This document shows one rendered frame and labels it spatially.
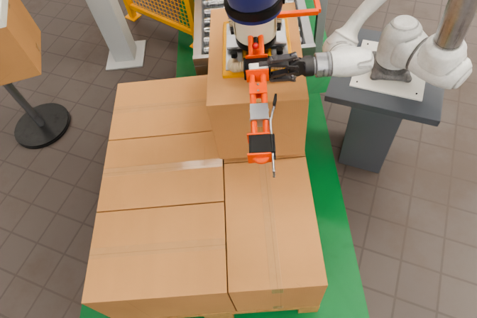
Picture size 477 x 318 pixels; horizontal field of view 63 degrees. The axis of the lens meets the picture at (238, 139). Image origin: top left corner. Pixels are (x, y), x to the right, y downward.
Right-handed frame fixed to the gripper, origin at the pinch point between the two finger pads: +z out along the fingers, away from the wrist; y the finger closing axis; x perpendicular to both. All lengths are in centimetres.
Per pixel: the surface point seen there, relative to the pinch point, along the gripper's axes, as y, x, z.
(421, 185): 111, 2, -93
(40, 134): 109, 64, 154
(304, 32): 51, 77, -31
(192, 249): 57, -45, 34
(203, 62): 54, 63, 29
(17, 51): 31, 60, 125
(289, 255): 57, -51, -7
